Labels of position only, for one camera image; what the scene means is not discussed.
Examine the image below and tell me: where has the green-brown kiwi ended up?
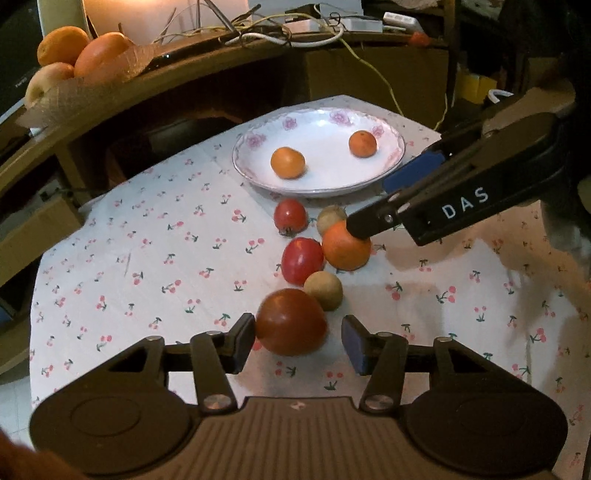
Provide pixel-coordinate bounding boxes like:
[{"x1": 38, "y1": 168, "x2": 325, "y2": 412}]
[
  {"x1": 317, "y1": 205, "x2": 348, "y2": 236},
  {"x1": 304, "y1": 271, "x2": 344, "y2": 311}
]

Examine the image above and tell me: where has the large orange mandarin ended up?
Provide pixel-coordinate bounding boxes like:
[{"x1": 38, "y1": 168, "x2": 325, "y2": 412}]
[{"x1": 322, "y1": 220, "x2": 372, "y2": 271}]

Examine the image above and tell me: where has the large dark red tomato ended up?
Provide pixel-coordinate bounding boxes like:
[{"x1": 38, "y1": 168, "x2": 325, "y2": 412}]
[{"x1": 256, "y1": 288, "x2": 329, "y2": 356}]

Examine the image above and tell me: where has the orange mandarin with stem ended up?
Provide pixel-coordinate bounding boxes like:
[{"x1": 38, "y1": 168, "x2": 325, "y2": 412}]
[{"x1": 349, "y1": 130, "x2": 378, "y2": 158}]

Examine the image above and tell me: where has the green-brown kiwi front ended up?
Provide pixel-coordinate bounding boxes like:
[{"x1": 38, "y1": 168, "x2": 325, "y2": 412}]
[{"x1": 304, "y1": 271, "x2": 344, "y2": 311}]

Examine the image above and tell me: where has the oval red tomato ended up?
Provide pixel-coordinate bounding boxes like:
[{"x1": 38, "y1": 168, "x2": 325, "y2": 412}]
[{"x1": 280, "y1": 237, "x2": 325, "y2": 286}]

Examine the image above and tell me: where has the small round red tomato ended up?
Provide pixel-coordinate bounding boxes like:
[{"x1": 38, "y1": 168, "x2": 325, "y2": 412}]
[{"x1": 273, "y1": 199, "x2": 308, "y2": 236}]

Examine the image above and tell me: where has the small orange mandarin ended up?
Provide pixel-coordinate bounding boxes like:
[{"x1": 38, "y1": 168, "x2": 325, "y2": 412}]
[{"x1": 270, "y1": 147, "x2": 307, "y2": 180}]

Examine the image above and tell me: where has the yellow trash bin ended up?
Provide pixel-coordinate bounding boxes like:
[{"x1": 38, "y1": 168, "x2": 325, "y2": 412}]
[{"x1": 457, "y1": 70, "x2": 498, "y2": 104}]

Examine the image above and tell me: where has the white floral plate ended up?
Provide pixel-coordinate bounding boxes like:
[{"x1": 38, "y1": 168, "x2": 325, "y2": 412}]
[{"x1": 231, "y1": 107, "x2": 406, "y2": 198}]

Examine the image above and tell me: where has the small red object on stand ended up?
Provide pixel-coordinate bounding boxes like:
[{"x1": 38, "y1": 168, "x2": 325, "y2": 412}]
[{"x1": 408, "y1": 32, "x2": 432, "y2": 48}]

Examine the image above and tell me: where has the white power strip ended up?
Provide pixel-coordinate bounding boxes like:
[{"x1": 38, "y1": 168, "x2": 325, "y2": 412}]
[{"x1": 284, "y1": 16, "x2": 384, "y2": 34}]

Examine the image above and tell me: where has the wooden TV stand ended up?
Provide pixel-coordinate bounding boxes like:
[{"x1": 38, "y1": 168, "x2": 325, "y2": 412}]
[{"x1": 0, "y1": 27, "x2": 456, "y2": 370}]

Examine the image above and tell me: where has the glass fruit bowl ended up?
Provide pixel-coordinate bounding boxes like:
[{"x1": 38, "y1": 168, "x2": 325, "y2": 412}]
[{"x1": 17, "y1": 45, "x2": 156, "y2": 129}]

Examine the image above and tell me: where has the yellow apple in bowl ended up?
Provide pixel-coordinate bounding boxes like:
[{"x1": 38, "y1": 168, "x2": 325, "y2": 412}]
[{"x1": 24, "y1": 62, "x2": 74, "y2": 109}]

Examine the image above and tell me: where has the top orange in bowl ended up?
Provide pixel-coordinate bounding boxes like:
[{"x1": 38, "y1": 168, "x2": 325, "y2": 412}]
[{"x1": 37, "y1": 26, "x2": 90, "y2": 66}]

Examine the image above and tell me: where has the black television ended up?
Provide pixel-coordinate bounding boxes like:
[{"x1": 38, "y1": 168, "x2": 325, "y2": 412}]
[{"x1": 0, "y1": 1, "x2": 42, "y2": 114}]

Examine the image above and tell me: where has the yellow cable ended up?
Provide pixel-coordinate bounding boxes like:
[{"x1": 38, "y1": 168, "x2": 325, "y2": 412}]
[{"x1": 151, "y1": 8, "x2": 452, "y2": 133}]

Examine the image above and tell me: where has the white cable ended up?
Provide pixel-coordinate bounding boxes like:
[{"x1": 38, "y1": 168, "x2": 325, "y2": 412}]
[{"x1": 223, "y1": 20, "x2": 347, "y2": 49}]

